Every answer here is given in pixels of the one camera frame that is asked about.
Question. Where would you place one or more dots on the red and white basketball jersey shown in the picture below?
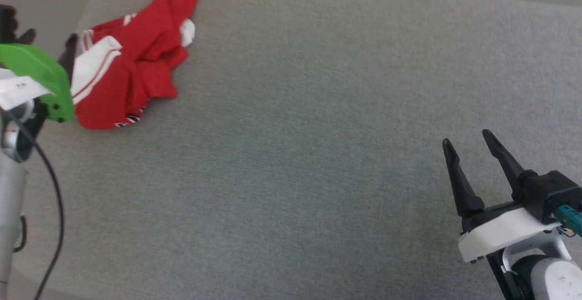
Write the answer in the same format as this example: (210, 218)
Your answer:
(145, 41)

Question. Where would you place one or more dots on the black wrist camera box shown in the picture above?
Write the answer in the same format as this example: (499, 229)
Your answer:
(550, 191)
(7, 22)

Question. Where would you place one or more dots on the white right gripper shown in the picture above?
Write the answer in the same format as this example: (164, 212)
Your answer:
(500, 234)

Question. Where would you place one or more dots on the teal right camera connector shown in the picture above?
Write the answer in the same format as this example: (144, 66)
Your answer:
(570, 218)

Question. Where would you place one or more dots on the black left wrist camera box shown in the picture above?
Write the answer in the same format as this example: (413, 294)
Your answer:
(7, 22)

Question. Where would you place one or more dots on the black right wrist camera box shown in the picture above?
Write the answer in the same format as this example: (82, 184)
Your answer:
(550, 191)

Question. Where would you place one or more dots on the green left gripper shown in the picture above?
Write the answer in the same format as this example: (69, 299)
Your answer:
(32, 63)

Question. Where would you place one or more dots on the grey fabric sofa seat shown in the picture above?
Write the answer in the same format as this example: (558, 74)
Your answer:
(295, 154)

